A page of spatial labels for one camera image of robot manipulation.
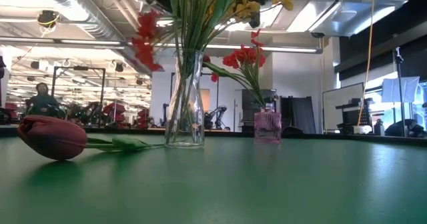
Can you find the long ceiling light strip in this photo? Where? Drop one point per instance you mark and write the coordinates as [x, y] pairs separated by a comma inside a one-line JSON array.
[[283, 49]]

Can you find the person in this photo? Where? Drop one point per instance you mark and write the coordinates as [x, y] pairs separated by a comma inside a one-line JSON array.
[[41, 102], [405, 129]]

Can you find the green table mat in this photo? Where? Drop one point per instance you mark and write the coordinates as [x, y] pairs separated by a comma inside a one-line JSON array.
[[233, 184]]

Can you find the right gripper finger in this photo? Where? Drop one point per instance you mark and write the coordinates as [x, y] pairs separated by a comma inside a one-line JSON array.
[[254, 20]]

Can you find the silver ventilation duct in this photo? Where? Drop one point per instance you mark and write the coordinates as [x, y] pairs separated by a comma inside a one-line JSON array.
[[347, 14]]

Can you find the black equipment rack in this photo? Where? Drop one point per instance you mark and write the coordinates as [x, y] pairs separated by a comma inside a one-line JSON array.
[[353, 115]]

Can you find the yellow artificial flower bunch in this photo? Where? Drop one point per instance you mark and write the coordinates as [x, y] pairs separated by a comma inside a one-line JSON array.
[[193, 24]]

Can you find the clear glass vase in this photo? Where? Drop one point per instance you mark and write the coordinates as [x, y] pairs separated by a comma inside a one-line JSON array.
[[185, 127]]

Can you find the dark red artificial tulip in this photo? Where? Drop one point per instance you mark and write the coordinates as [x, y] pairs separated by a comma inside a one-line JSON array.
[[220, 72], [50, 137]]

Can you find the black light stand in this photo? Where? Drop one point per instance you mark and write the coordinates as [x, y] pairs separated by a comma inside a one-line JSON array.
[[399, 84]]

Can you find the black cabinet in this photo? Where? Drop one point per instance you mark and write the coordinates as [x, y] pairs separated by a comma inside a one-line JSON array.
[[298, 112]]

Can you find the pink ribbed glass vase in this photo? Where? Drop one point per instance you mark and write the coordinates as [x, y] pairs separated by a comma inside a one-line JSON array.
[[267, 127]]

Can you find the white diffuser sheet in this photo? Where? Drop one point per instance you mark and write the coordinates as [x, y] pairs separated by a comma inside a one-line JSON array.
[[400, 89]]

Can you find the dark grey cabinet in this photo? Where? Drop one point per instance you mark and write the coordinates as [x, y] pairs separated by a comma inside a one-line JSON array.
[[250, 110]]

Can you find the white board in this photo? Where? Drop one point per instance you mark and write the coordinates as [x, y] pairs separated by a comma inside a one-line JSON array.
[[342, 107]]

